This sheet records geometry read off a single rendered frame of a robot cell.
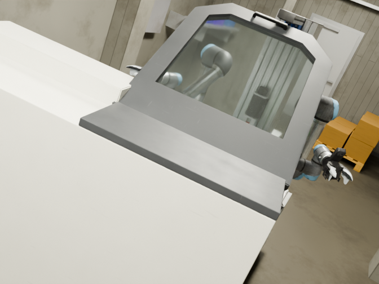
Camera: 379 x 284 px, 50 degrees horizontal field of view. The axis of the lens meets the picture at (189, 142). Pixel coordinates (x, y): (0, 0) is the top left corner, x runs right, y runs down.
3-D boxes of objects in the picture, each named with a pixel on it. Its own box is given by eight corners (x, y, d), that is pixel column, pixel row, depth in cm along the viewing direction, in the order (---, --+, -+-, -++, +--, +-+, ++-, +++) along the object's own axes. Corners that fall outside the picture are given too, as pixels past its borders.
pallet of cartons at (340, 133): (367, 155, 839) (388, 119, 808) (365, 176, 710) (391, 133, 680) (321, 133, 867) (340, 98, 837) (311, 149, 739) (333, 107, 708)
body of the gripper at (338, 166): (340, 182, 198) (332, 171, 209) (346, 167, 195) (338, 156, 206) (325, 180, 198) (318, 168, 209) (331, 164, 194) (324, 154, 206)
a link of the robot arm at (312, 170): (295, 171, 224) (304, 153, 220) (313, 177, 226) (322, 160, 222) (299, 177, 217) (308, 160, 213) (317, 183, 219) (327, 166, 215)
